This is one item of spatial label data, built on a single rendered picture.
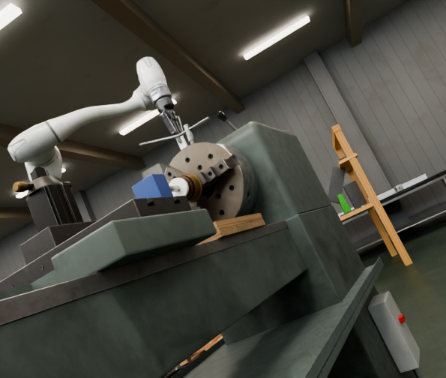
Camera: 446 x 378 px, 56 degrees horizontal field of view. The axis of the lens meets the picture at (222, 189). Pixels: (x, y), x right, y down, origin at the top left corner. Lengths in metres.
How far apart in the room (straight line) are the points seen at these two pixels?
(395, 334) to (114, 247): 1.33
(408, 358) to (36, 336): 1.46
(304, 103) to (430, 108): 2.35
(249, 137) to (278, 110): 7.44
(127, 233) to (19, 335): 0.20
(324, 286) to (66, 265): 0.97
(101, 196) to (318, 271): 9.17
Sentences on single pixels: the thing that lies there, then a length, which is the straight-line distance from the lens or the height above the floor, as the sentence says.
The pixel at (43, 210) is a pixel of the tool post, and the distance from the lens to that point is 1.00.
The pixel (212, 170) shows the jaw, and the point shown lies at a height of 1.10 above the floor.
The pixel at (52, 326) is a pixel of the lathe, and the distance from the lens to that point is 0.60.
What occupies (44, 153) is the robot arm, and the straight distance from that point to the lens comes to 1.81.
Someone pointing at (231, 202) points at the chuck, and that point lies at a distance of 1.39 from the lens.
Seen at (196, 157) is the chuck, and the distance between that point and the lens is 1.45.
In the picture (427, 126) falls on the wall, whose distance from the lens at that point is 8.80.
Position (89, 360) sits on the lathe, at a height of 0.76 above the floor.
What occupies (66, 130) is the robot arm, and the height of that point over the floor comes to 1.55.
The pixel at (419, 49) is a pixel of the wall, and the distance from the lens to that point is 9.17.
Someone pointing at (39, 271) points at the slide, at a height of 0.94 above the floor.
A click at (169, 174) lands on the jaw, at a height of 1.17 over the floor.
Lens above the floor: 0.78
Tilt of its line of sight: 11 degrees up
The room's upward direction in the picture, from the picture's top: 25 degrees counter-clockwise
